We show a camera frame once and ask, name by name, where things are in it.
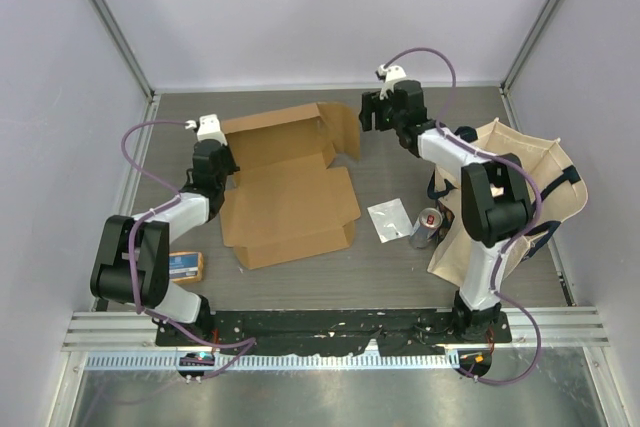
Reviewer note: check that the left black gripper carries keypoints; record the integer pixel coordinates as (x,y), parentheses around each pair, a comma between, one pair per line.
(232,168)

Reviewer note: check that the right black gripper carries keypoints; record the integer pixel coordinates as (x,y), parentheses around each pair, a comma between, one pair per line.
(368,102)

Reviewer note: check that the brown cardboard box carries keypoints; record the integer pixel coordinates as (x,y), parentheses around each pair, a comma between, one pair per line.
(288,201)

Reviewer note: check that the clear plastic sachet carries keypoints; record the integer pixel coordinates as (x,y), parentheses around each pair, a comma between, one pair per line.
(390,220)

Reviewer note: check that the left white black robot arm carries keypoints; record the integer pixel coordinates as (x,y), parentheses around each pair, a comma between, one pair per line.
(133,258)

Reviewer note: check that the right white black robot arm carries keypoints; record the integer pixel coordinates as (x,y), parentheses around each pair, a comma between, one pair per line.
(496,208)

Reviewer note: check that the yellow sponge with blue label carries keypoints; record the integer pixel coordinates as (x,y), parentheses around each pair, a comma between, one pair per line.
(186,267)

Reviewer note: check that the silver red drink can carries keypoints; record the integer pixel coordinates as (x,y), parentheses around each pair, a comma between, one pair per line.
(426,226)

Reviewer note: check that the beige canvas tote bag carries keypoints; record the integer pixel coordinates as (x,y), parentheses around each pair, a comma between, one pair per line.
(562,190)

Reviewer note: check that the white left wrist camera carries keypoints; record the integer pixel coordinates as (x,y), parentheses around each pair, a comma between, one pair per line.
(207,127)

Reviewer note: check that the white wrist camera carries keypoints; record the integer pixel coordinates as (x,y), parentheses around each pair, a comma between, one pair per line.
(207,127)
(390,76)

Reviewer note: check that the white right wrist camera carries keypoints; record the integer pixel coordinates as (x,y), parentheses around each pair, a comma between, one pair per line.
(390,76)

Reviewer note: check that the aluminium frame rail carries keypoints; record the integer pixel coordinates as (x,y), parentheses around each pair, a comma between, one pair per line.
(122,331)

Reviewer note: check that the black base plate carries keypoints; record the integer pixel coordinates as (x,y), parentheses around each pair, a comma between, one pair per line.
(334,333)

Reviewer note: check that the perforated cable duct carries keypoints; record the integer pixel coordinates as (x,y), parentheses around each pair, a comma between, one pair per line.
(193,361)

